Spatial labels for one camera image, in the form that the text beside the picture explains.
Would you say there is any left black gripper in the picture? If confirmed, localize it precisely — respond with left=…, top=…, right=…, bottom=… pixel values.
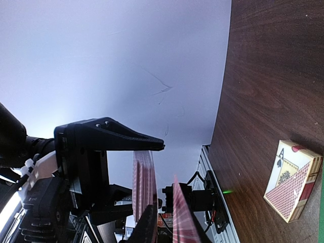
left=54, top=117, right=165, bottom=225

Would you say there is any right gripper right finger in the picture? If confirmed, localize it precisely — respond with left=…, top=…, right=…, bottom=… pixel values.
left=188, top=209, right=212, bottom=243

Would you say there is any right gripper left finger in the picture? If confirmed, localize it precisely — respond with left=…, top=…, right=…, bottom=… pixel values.
left=128, top=204, right=157, bottom=243

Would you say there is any red card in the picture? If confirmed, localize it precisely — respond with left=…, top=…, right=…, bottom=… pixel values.
left=173, top=176, right=201, bottom=243

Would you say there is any red backed card deck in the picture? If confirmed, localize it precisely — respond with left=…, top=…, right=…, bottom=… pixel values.
left=132, top=150, right=158, bottom=223

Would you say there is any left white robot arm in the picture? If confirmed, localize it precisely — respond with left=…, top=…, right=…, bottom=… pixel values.
left=1, top=106, right=165, bottom=242

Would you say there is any round green poker mat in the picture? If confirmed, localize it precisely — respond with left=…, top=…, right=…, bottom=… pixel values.
left=318, top=163, right=324, bottom=243

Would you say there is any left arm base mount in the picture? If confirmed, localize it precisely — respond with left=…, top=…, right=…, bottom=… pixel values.
left=180, top=170, right=229, bottom=234

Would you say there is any front aluminium rail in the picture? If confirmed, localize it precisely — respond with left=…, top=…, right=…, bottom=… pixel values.
left=192, top=145, right=239, bottom=242

